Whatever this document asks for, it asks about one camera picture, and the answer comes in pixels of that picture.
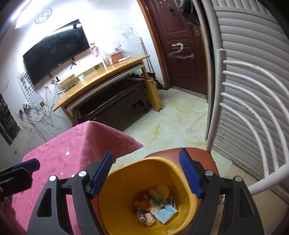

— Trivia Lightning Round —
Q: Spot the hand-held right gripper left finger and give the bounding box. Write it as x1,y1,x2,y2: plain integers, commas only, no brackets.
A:
27,150,113,235

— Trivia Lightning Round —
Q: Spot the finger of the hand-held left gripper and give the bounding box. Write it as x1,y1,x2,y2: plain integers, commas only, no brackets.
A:
0,159,40,196

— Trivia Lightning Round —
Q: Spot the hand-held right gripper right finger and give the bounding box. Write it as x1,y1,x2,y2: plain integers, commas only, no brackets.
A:
179,148,264,235

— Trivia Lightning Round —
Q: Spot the yellow plastic bin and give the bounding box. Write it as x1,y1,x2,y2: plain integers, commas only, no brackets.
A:
98,157,199,235

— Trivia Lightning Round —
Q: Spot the yellow round lid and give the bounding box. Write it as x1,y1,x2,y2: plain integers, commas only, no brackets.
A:
156,185,169,197

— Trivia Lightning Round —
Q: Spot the green white packet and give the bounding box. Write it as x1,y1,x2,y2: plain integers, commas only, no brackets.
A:
148,187,167,205

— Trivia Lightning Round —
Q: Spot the white tissue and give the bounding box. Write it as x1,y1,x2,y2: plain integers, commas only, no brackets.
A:
148,202,162,215
144,212,156,226

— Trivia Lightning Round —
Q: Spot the orange round item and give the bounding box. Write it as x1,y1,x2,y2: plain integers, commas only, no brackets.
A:
135,199,150,209

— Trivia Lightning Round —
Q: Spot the clear plastic wrapper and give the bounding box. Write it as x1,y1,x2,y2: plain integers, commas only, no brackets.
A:
137,207,146,223

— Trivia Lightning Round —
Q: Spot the pink star tablecloth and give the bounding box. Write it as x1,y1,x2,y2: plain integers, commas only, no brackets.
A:
11,121,143,235

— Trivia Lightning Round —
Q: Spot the eye chart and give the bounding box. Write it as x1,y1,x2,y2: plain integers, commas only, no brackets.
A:
17,70,44,105

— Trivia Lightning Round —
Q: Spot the white chair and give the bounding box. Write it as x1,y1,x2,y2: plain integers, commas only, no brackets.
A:
144,48,289,204

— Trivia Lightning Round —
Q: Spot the wooden desk riser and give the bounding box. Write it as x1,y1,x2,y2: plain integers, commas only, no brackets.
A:
56,64,102,88

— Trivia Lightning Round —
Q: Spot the wooden desk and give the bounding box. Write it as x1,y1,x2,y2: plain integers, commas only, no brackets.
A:
52,55,162,126

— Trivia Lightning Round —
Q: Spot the dark red door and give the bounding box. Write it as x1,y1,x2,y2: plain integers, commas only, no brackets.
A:
144,0,209,96

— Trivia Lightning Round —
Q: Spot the black television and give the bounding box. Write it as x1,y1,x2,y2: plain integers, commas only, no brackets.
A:
23,19,90,86

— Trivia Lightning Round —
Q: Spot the orange storage box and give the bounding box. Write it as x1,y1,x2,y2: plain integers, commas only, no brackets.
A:
112,52,124,64

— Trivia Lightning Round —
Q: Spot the clear plastic container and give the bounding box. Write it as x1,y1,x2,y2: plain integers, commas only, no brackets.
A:
100,42,123,65

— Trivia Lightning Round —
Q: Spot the dark wall poster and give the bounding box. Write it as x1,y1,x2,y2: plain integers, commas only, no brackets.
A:
0,93,21,146

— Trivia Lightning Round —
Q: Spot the tangle of cables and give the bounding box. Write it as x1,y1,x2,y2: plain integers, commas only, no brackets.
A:
21,84,61,145

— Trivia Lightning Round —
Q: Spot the white wall clock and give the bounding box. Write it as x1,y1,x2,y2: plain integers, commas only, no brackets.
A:
34,8,53,24

